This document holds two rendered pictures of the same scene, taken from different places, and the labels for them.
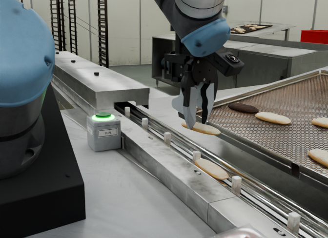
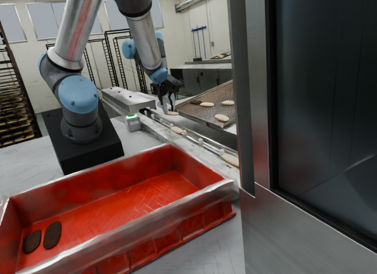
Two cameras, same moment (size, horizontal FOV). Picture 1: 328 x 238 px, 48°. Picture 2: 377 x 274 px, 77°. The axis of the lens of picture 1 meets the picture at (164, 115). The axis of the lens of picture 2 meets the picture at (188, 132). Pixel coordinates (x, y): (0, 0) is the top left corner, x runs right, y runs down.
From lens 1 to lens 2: 40 cm
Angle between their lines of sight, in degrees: 4
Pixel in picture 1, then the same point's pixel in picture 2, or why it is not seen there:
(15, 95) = (86, 109)
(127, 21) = not seen: hidden behind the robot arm
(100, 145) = (132, 128)
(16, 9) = (81, 79)
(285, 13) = not seen: hidden behind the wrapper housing
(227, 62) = (173, 83)
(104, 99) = (133, 108)
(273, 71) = not seen: hidden behind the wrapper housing
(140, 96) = (151, 104)
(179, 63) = (156, 86)
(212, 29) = (159, 72)
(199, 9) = (150, 66)
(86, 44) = (132, 79)
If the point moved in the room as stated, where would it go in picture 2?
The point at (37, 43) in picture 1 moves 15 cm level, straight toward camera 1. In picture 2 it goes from (90, 90) to (88, 96)
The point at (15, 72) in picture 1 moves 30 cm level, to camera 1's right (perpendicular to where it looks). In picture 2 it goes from (84, 101) to (177, 88)
